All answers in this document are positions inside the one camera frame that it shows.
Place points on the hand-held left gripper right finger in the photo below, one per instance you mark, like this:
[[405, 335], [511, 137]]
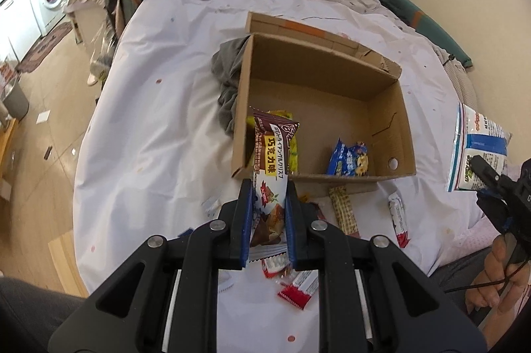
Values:
[[290, 224]]

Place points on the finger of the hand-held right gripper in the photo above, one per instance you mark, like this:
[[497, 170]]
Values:
[[493, 208], [487, 170]]

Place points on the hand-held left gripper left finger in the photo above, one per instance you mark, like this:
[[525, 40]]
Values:
[[247, 220]]

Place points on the white blue snack bag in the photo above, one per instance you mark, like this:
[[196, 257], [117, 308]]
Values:
[[477, 137]]

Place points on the beige wafer bar packet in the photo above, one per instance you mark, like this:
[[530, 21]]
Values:
[[344, 210]]

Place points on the brown chocolate snack packet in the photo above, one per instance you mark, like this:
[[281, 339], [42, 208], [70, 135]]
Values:
[[269, 154]]

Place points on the cardboard box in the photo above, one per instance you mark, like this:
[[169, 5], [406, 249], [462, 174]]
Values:
[[315, 87]]

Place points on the person's right hand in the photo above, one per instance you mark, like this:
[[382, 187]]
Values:
[[498, 274]]

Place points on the pink blanket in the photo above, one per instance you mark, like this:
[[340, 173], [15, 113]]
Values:
[[477, 239]]

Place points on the red white snack packet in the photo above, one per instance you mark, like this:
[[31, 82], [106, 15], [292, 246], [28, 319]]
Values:
[[296, 290], [273, 266]]

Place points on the yellow snack packet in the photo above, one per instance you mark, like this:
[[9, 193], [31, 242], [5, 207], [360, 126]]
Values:
[[293, 154]]

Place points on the blue snack packet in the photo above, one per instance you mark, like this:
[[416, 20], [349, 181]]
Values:
[[344, 160]]

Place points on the narrow white snack packet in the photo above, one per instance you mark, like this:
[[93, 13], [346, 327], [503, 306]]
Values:
[[398, 216]]

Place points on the green cushion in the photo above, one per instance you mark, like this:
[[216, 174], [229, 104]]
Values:
[[431, 25]]

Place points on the grey cloth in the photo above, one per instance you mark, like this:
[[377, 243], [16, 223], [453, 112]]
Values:
[[226, 62]]

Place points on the person's trouser leg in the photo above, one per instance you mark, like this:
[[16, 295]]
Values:
[[29, 315]]

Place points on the grey bin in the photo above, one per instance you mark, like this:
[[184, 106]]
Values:
[[14, 98]]

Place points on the patterned floor rug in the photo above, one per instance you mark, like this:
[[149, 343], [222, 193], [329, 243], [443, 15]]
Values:
[[43, 46]]

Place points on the white cabinet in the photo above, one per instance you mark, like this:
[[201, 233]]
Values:
[[16, 21]]

